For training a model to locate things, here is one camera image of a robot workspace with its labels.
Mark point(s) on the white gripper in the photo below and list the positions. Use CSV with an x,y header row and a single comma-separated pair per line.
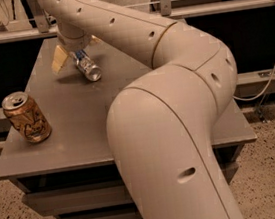
x,y
74,43

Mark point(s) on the gold la croix can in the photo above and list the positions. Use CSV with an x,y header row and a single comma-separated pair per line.
x,y
26,117

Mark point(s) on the grey drawer cabinet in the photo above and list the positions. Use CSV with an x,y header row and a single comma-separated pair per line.
x,y
78,152

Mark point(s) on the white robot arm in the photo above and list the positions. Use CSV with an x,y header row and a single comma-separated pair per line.
x,y
159,126

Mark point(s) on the grey metal railing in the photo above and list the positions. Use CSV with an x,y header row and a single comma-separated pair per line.
x,y
197,4

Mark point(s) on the top grey drawer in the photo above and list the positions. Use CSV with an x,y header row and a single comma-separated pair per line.
x,y
78,198

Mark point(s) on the silver blue redbull can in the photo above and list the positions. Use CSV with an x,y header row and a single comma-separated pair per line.
x,y
87,66

